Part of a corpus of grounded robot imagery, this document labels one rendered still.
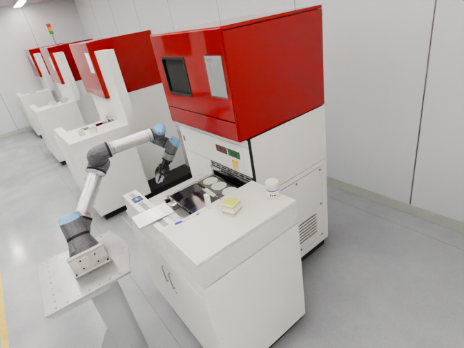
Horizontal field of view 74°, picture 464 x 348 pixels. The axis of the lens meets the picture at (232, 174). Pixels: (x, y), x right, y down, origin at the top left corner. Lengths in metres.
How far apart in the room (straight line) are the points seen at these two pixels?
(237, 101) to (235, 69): 0.16
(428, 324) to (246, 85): 1.81
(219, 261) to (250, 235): 0.19
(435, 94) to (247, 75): 1.53
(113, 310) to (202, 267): 0.77
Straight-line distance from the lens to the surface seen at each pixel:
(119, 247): 1.89
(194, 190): 2.01
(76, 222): 1.82
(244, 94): 1.69
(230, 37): 1.63
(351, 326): 2.32
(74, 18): 9.69
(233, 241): 1.43
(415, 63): 2.76
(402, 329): 2.37
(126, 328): 2.13
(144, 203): 1.92
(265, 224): 1.53
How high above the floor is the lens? 1.88
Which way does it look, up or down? 28 degrees down
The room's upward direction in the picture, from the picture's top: 11 degrees counter-clockwise
